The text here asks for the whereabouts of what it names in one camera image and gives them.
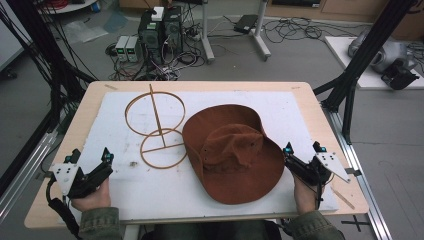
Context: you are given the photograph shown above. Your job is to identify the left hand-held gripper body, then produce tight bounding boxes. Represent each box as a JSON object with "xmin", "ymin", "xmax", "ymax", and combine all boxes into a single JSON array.
[{"xmin": 49, "ymin": 162, "xmax": 114, "ymax": 200}]

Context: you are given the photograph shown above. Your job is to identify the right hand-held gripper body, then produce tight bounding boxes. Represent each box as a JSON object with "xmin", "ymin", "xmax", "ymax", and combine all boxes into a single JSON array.
[{"xmin": 284, "ymin": 151, "xmax": 352, "ymax": 187}]

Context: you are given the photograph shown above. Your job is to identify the brown brimmed hat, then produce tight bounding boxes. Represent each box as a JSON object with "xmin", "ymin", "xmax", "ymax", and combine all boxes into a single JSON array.
[{"xmin": 181, "ymin": 103, "xmax": 287, "ymax": 206}]

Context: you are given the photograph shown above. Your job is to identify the person's left hand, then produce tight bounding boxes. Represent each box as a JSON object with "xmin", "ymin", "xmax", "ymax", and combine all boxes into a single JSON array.
[{"xmin": 70, "ymin": 178, "xmax": 112, "ymax": 213}]

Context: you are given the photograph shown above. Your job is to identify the person's right hand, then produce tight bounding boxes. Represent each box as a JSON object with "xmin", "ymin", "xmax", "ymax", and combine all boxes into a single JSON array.
[{"xmin": 292, "ymin": 173, "xmax": 324, "ymax": 215}]

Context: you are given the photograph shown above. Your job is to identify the wooden strip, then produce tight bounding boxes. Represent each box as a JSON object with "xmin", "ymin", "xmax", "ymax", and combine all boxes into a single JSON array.
[{"xmin": 329, "ymin": 186, "xmax": 356, "ymax": 211}]

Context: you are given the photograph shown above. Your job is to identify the white foam mat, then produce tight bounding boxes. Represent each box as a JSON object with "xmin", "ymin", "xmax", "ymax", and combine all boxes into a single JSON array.
[{"xmin": 59, "ymin": 90, "xmax": 340, "ymax": 223}]

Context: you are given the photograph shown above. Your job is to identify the white floor platform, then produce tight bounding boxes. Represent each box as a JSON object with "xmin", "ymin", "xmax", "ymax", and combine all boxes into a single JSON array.
[{"xmin": 324, "ymin": 35, "xmax": 424, "ymax": 91}]

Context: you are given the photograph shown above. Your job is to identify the black device on platform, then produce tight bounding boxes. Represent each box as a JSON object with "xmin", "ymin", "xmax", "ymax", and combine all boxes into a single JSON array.
[{"xmin": 380, "ymin": 61, "xmax": 421, "ymax": 91}]

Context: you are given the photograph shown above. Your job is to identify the grey power supply unit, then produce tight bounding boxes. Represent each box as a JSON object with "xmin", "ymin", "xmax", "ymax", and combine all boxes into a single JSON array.
[
  {"xmin": 125, "ymin": 36, "xmax": 143, "ymax": 64},
  {"xmin": 114, "ymin": 35, "xmax": 130, "ymax": 63}
]

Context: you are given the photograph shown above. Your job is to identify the person's lap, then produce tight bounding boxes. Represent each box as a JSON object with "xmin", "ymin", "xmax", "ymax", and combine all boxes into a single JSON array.
[{"xmin": 140, "ymin": 219, "xmax": 283, "ymax": 240}]

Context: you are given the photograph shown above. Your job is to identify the grey rounded device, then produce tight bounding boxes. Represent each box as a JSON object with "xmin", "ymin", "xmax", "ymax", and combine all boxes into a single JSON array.
[{"xmin": 347, "ymin": 27, "xmax": 418, "ymax": 75}]

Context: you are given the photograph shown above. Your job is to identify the grey desk leg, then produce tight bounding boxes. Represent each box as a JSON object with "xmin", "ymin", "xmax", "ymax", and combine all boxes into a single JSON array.
[
  {"xmin": 199, "ymin": 0, "xmax": 216, "ymax": 65},
  {"xmin": 252, "ymin": 0, "xmax": 272, "ymax": 62}
]

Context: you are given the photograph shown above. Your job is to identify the black computer tower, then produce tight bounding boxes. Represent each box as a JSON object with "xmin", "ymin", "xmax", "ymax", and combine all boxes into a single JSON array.
[
  {"xmin": 137, "ymin": 9, "xmax": 167, "ymax": 65},
  {"xmin": 162, "ymin": 5, "xmax": 185, "ymax": 55}
]

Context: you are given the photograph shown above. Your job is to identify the clear plastic sheet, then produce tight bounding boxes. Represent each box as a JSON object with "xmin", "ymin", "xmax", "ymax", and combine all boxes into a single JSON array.
[{"xmin": 62, "ymin": 10, "xmax": 130, "ymax": 45}]

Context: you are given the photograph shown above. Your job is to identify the black flat box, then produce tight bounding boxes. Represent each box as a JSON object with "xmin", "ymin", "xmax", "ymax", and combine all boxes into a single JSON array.
[{"xmin": 233, "ymin": 14, "xmax": 260, "ymax": 35}]

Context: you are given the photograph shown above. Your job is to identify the white round table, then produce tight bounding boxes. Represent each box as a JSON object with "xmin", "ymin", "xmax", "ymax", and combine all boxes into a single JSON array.
[{"xmin": 37, "ymin": 0, "xmax": 98, "ymax": 15}]

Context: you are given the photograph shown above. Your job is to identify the white box on tower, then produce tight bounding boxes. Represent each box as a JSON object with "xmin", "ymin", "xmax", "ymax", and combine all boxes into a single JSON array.
[{"xmin": 151, "ymin": 6, "xmax": 165, "ymax": 22}]

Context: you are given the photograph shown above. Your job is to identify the cardboard box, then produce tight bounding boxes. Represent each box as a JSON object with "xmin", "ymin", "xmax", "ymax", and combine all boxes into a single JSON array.
[{"xmin": 390, "ymin": 0, "xmax": 424, "ymax": 42}]

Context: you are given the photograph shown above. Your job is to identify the aluminium rail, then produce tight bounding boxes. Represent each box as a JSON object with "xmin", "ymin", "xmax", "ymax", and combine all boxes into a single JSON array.
[
  {"xmin": 0, "ymin": 129, "xmax": 60, "ymax": 223},
  {"xmin": 320, "ymin": 102, "xmax": 394, "ymax": 240}
]

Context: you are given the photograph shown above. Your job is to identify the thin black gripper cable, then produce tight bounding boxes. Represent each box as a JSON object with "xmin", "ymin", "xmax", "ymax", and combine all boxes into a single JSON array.
[{"xmin": 314, "ymin": 173, "xmax": 335, "ymax": 211}]

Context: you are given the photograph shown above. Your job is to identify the black sleeved gripper cable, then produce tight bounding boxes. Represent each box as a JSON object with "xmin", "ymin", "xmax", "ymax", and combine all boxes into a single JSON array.
[{"xmin": 45, "ymin": 175, "xmax": 83, "ymax": 240}]

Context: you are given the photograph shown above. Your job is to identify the wooden ring hat stand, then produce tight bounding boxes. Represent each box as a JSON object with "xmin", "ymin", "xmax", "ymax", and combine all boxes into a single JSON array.
[{"xmin": 124, "ymin": 83, "xmax": 188, "ymax": 170}]

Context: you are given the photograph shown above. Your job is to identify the black frame post with cables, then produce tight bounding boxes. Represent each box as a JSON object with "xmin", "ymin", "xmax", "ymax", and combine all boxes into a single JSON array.
[{"xmin": 0, "ymin": 0, "xmax": 98, "ymax": 134}]

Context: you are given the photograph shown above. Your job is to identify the tangle of black floor cables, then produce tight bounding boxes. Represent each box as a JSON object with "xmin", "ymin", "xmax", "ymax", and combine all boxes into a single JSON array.
[{"xmin": 261, "ymin": 15, "xmax": 359, "ymax": 45}]

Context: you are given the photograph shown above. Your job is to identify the tangle of computer cables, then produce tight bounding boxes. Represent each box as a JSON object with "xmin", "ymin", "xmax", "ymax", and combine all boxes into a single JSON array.
[{"xmin": 105, "ymin": 19, "xmax": 209, "ymax": 82}]

